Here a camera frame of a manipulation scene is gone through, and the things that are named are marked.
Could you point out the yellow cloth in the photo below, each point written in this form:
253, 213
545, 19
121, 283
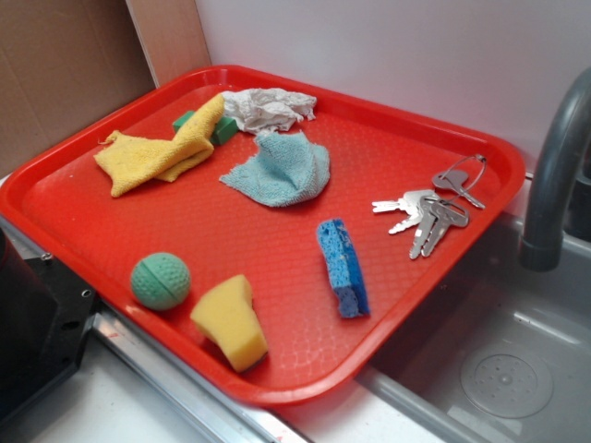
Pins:
132, 161

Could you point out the cardboard panel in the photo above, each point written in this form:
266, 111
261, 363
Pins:
64, 66

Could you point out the red plastic tray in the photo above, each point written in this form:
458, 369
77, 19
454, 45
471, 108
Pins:
61, 200

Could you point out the yellow sponge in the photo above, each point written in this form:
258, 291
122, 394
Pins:
225, 316

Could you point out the green block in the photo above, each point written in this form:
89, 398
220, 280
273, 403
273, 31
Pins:
224, 130

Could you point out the crumpled white paper towel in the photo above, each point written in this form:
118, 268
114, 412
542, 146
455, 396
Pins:
260, 110

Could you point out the silver key bunch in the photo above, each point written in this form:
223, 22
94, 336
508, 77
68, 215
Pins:
432, 212

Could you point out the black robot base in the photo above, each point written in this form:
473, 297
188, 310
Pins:
46, 315

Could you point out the grey sink basin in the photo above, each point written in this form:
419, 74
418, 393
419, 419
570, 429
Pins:
496, 352

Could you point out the blue sponge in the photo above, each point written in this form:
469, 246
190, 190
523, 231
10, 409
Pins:
344, 271

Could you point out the green dimpled ball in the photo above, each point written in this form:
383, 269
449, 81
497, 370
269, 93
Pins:
160, 281

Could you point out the grey faucet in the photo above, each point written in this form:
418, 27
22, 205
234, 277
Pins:
559, 196

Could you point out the light blue cloth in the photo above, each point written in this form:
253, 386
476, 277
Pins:
287, 170

